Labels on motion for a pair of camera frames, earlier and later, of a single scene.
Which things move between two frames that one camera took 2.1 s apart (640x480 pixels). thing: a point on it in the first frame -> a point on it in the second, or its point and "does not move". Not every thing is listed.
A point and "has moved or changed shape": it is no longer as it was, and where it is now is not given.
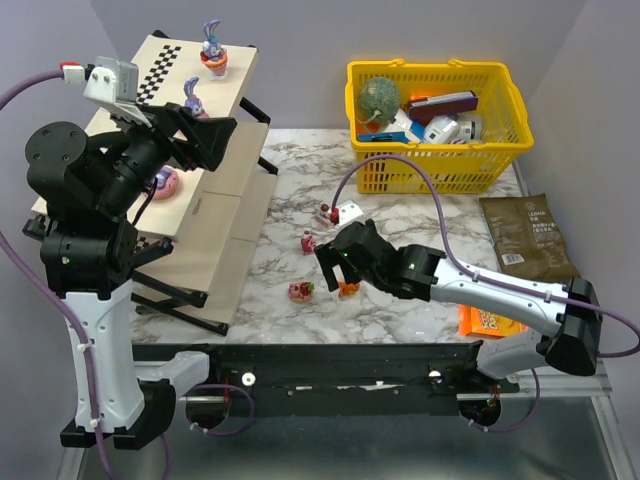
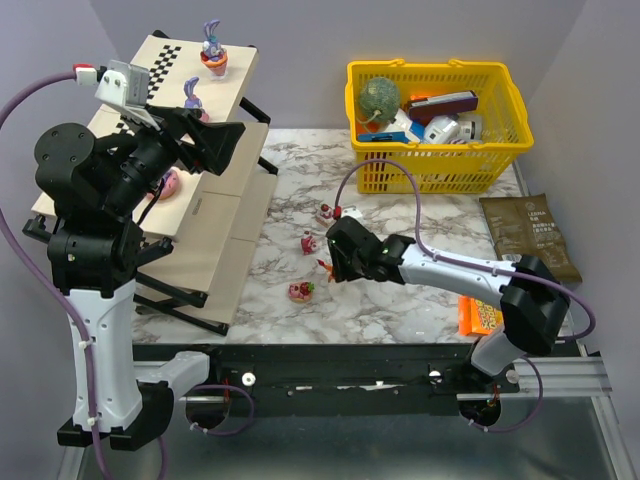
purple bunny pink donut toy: (167, 182) does not move
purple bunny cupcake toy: (214, 56) does not move
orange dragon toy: (348, 289) has moved or changed shape
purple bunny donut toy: (192, 101) does not move
